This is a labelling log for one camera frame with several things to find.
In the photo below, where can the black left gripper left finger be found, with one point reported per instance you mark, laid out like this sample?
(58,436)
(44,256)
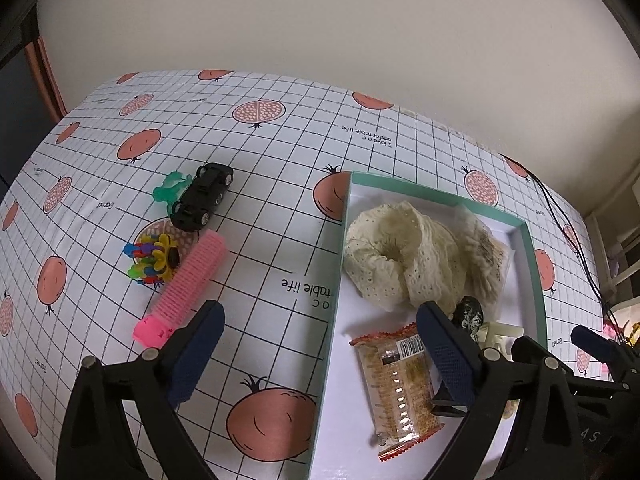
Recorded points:
(161,379)

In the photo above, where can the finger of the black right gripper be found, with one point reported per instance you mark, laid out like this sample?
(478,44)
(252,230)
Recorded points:
(621,360)

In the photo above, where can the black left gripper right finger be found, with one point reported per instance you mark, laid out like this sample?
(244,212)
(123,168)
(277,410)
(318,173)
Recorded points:
(482,385)

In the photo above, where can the cream plastic hair clip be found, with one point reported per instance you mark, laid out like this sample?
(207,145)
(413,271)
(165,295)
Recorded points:
(499,336)

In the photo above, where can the black patterned candy wrapper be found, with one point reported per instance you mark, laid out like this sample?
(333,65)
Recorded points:
(468,315)

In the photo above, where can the biscuit snack packet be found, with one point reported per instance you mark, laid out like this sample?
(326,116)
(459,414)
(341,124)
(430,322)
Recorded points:
(400,392)

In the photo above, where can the pink hair roller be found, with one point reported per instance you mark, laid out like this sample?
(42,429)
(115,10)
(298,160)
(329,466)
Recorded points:
(179,296)

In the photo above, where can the colourful plastic clips bundle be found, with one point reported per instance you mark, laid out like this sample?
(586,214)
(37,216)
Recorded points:
(155,259)

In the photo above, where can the cotton swabs plastic bag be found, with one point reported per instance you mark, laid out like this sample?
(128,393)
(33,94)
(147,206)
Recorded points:
(488,259)

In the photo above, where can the cream lace scrunchie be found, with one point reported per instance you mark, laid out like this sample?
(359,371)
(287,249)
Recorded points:
(398,257)

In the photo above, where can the black toy car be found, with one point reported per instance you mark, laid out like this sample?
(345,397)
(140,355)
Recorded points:
(193,209)

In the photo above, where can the green plastic toy figure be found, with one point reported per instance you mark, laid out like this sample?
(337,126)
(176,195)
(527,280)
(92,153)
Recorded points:
(174,184)

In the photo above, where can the teal shallow box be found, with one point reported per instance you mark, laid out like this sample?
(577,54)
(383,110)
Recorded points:
(344,442)

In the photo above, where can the white wooden shelf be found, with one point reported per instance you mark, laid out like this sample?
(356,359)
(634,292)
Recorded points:
(613,228)

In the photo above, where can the pomegranate grid tablecloth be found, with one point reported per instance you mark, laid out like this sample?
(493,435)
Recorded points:
(116,195)

